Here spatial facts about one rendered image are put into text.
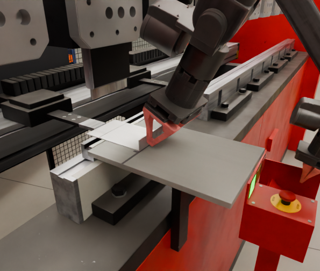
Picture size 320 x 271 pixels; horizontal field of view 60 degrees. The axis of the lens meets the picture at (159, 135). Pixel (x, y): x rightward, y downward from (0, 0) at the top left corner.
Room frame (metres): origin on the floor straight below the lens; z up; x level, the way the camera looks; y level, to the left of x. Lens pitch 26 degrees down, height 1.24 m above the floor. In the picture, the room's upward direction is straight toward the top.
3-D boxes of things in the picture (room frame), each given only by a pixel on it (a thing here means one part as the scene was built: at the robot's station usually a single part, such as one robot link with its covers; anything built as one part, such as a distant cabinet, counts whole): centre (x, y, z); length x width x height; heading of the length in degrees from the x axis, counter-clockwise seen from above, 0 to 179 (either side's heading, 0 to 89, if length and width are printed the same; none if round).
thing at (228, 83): (1.58, -0.58, 0.92); 1.68 x 0.06 x 0.10; 148
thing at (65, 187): (0.56, 0.06, 0.92); 0.39 x 0.06 x 0.10; 148
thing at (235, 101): (0.99, -0.28, 0.89); 0.30 x 0.05 x 0.03; 148
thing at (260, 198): (0.60, -0.33, 0.75); 0.20 x 0.16 x 0.18; 149
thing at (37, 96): (0.60, 0.23, 1.01); 0.26 x 0.12 x 0.05; 58
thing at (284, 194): (0.55, -0.32, 0.79); 0.04 x 0.04 x 0.04
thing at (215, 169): (0.43, -0.03, 1.00); 0.26 x 0.18 x 0.01; 58
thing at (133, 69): (0.90, 0.04, 1.01); 0.26 x 0.12 x 0.05; 58
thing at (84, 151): (0.53, 0.08, 0.99); 0.20 x 0.03 x 0.03; 148
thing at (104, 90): (0.51, 0.09, 1.13); 0.10 x 0.02 x 0.10; 148
